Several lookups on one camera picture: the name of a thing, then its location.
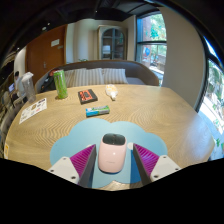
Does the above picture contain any small blue-green pack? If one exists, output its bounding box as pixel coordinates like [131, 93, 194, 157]
[85, 105, 111, 118]

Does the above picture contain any person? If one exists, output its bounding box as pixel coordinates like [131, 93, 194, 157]
[12, 70, 24, 96]

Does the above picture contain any white wrapped packet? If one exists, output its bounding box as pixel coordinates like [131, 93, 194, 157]
[105, 84, 119, 101]

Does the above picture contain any blue cloud-shaped mouse pad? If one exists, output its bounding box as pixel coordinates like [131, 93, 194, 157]
[49, 117, 168, 190]

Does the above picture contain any pink computer mouse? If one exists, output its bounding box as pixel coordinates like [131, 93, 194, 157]
[97, 132, 128, 174]

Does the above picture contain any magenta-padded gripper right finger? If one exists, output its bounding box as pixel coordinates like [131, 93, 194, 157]
[132, 143, 183, 186]

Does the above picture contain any white sticker sheet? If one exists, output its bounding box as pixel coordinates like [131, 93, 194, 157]
[18, 97, 48, 125]

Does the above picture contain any arched glass-door cabinet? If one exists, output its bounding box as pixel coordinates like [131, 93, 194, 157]
[97, 25, 128, 62]

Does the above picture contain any black and red box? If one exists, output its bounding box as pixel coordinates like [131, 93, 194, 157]
[77, 88, 99, 105]

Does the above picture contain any curved brown sofa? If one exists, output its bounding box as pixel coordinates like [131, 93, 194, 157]
[34, 59, 160, 94]

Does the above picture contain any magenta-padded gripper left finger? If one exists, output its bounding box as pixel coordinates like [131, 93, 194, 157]
[47, 143, 98, 189]

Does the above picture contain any green drink can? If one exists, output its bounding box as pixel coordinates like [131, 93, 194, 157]
[53, 69, 69, 100]

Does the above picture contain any large dark-framed window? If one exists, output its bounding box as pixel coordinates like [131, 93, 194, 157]
[198, 36, 224, 161]

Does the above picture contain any striped cushion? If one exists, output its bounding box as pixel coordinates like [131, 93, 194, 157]
[73, 67, 105, 88]
[63, 68, 78, 88]
[101, 67, 129, 85]

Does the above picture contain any brown wooden door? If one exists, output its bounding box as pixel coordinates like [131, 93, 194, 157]
[25, 23, 68, 86]

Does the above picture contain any white door sign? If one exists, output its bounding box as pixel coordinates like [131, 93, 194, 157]
[50, 38, 61, 48]

